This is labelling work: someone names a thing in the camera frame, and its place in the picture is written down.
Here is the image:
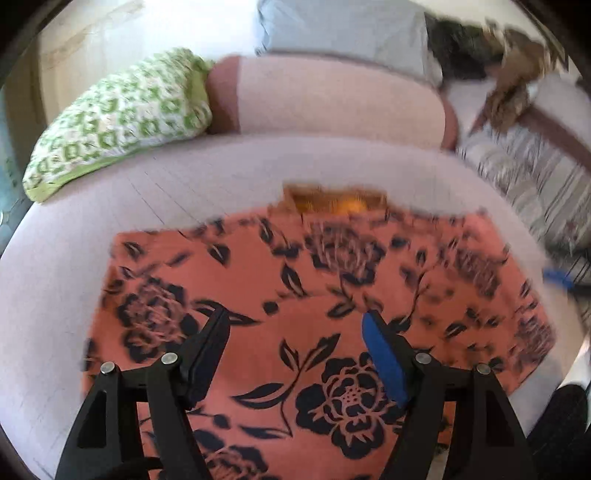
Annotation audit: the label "large striped floral cushion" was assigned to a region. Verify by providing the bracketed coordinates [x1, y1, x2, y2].
[455, 124, 591, 287]

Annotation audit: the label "brown ruffled garment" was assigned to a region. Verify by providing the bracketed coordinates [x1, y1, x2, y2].
[480, 23, 563, 133]

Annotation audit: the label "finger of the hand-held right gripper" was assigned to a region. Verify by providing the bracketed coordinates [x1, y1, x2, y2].
[543, 270, 591, 297]

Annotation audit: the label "pink mauve bolster cushion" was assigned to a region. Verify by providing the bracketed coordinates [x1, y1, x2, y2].
[205, 54, 459, 151]

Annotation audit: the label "grey pillow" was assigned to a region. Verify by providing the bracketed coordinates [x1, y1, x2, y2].
[255, 0, 445, 88]

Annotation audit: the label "person's dark pants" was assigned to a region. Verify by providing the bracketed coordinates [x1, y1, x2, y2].
[525, 383, 591, 480]

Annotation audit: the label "orange black floral shirt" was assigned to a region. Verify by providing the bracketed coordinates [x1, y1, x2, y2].
[82, 182, 558, 480]

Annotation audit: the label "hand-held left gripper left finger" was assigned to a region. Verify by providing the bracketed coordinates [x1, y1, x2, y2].
[55, 307, 232, 480]

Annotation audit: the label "green white patterned pillow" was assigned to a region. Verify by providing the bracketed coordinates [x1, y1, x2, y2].
[22, 47, 216, 204]

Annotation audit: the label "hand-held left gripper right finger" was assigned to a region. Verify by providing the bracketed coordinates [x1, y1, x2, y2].
[361, 310, 539, 480]

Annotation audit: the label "dark furry cloth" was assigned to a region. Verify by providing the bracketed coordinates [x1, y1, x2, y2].
[425, 13, 505, 82]

